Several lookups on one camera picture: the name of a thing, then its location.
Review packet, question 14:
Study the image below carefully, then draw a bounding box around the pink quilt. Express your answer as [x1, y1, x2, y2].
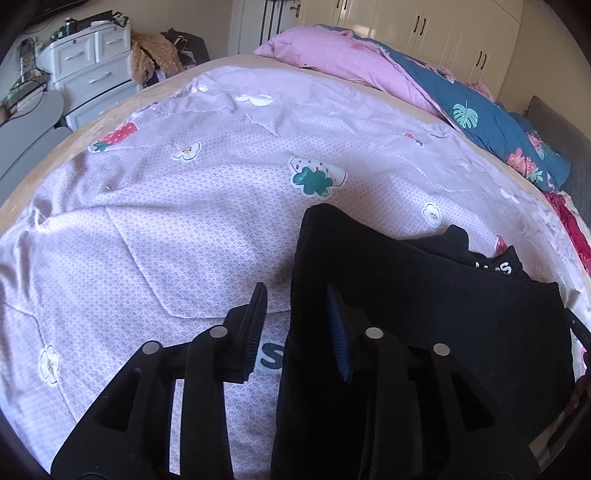
[254, 27, 448, 123]

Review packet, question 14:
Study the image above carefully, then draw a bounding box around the grey quilted headboard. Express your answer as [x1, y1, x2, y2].
[522, 95, 591, 195]

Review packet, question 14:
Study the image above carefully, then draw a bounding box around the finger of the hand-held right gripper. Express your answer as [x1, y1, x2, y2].
[566, 306, 591, 357]

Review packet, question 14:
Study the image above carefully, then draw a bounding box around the white drawer cabinet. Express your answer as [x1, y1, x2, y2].
[34, 16, 144, 130]

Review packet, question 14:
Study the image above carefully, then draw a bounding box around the brown plush blanket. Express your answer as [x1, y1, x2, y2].
[130, 32, 185, 86]

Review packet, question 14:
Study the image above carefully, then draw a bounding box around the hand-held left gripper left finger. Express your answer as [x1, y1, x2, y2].
[51, 281, 269, 480]

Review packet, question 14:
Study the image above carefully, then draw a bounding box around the purple printed bedsheet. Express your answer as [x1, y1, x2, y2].
[0, 65, 591, 476]

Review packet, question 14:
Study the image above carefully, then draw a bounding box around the black bag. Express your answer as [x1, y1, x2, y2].
[159, 28, 212, 70]

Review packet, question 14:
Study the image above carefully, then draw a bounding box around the cream wardrobe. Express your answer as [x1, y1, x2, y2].
[295, 0, 522, 100]

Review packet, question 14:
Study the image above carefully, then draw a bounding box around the grey rounded panel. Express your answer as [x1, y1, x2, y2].
[0, 89, 65, 139]

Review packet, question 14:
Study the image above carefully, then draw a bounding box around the white door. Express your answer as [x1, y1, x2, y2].
[228, 0, 301, 55]

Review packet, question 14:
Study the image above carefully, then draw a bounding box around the blue floral quilt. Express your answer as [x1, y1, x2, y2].
[332, 25, 572, 192]

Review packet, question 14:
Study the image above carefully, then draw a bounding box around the person's right hand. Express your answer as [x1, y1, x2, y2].
[573, 371, 591, 412]

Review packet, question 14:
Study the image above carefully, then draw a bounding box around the red floral cloth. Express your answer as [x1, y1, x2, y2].
[540, 189, 591, 278]

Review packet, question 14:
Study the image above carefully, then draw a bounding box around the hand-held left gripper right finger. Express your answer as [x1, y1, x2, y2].
[325, 284, 541, 480]

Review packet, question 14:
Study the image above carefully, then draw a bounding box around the black cable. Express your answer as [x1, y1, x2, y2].
[7, 65, 49, 100]

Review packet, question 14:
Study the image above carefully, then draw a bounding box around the black shirt with orange cuff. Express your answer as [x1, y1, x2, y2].
[259, 203, 578, 480]

